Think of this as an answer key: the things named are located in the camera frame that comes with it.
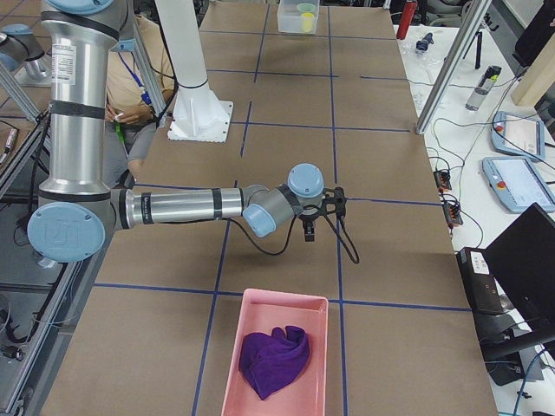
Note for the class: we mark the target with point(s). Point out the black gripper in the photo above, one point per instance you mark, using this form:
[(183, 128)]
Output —
[(308, 219)]

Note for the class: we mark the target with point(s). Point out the purple cloth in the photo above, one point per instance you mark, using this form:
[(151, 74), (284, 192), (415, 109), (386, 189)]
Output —
[(271, 362)]

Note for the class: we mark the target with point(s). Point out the yellow plastic cup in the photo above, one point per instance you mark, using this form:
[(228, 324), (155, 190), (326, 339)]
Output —
[(307, 22)]

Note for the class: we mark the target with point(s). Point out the pale green ceramic bowl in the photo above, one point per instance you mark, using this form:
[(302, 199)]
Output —
[(306, 8)]

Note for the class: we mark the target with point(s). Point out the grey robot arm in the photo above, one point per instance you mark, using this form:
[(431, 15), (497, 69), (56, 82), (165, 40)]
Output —
[(24, 56), (77, 210)]

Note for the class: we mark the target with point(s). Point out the black equipment box with label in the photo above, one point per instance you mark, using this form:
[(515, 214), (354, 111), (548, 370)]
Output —
[(479, 283)]

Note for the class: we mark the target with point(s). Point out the translucent white plastic box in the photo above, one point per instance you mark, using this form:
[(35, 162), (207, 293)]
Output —
[(289, 19)]

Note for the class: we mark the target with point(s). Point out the black power strip left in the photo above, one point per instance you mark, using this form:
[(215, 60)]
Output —
[(442, 180)]

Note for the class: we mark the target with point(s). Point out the black power strip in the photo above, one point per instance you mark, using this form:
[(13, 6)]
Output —
[(452, 214), (442, 180)]

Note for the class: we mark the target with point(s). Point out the black power strip right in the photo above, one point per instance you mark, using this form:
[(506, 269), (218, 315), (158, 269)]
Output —
[(452, 214)]

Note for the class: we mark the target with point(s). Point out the pink plastic bin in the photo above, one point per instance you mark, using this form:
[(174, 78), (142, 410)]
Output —
[(261, 311)]

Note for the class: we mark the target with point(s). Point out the seated person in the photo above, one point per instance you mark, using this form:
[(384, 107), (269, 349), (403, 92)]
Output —
[(130, 121)]

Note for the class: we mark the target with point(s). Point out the blue grey teach pendant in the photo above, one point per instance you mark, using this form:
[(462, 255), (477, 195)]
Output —
[(517, 183), (518, 135)]

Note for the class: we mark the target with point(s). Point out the folded dark blue umbrella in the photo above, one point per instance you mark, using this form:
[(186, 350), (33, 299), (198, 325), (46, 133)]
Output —
[(422, 45)]

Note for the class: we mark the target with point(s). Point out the black computer monitor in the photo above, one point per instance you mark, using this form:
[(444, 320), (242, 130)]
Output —
[(521, 259)]

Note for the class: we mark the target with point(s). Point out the clear water bottle black cap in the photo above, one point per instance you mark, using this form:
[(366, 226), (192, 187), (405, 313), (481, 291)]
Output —
[(482, 89)]

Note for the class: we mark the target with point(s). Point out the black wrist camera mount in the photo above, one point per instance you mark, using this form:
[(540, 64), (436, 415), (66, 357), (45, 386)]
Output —
[(334, 201)]

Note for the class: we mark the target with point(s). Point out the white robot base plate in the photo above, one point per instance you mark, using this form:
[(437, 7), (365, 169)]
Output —
[(198, 114)]

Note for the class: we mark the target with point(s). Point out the grey metal camera post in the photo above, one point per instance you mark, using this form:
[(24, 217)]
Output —
[(462, 40)]

